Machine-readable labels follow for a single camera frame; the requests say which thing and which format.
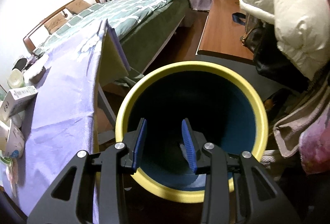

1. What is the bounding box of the paper instant noodle cup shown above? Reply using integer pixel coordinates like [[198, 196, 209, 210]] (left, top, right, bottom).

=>
[[1, 120, 25, 158]]

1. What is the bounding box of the white green tea box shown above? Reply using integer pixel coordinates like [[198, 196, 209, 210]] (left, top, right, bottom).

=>
[[1, 86, 38, 121]]

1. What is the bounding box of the green white drink bottle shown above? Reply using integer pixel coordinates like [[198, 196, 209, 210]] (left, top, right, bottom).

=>
[[7, 68, 25, 89]]

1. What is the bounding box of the white foam fruit net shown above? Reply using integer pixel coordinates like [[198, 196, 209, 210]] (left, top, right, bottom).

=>
[[23, 63, 46, 85]]

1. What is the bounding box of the yellow rimmed trash bin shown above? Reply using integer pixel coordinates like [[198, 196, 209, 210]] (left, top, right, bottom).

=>
[[115, 61, 268, 203]]

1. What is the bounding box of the purple floral tablecloth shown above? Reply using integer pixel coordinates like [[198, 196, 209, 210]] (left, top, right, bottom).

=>
[[0, 19, 130, 217]]

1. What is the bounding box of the pink floral fabric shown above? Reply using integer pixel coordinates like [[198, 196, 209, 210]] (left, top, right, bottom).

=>
[[299, 115, 329, 174]]

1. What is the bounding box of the black bag on nightstand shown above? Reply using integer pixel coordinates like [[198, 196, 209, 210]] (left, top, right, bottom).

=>
[[12, 58, 27, 71]]

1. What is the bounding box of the wooden headboard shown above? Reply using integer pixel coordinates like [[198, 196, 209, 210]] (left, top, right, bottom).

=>
[[23, 0, 101, 54]]

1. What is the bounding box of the wooden low cabinet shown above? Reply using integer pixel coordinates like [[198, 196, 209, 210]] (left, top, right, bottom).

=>
[[196, 0, 253, 64]]

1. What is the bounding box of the brown pillow left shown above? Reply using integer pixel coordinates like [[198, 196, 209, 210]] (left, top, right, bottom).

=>
[[44, 13, 68, 34]]

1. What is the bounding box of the brown pillow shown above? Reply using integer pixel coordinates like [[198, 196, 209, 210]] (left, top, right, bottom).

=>
[[44, 13, 68, 34], [65, 0, 91, 14]]

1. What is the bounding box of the green plaid bed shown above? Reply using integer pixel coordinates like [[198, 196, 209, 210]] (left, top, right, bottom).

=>
[[33, 0, 191, 73]]

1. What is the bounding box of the brown pillow right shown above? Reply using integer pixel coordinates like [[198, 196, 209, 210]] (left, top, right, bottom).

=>
[[65, 0, 91, 14]]

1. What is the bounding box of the cream puffer jacket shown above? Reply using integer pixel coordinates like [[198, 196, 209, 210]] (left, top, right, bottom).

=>
[[240, 0, 329, 80]]

